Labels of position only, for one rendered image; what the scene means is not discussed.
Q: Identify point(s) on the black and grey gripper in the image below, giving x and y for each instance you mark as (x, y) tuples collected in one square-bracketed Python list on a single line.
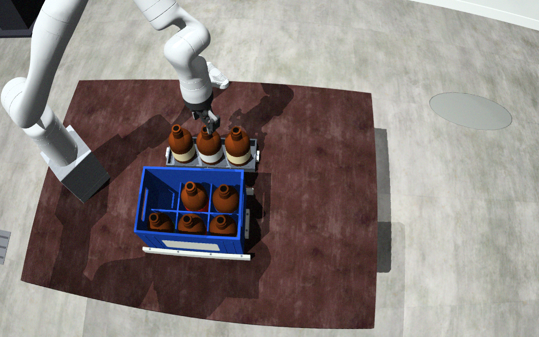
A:
[(204, 109)]

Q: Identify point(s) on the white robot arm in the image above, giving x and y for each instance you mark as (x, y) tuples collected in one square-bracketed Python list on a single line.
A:
[(25, 99)]

